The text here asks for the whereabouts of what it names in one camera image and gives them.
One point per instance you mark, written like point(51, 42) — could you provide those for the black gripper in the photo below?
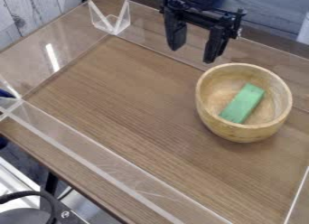
point(208, 14)

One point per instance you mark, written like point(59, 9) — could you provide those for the green rectangular block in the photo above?
point(244, 103)

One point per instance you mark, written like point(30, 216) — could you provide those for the light wooden bowl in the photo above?
point(217, 87)

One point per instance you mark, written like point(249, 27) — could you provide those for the clear acrylic corner bracket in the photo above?
point(112, 24)

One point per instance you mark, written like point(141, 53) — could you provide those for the clear acrylic front wall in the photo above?
point(110, 180)

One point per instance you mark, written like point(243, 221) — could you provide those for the black metal table bracket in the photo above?
point(65, 215)

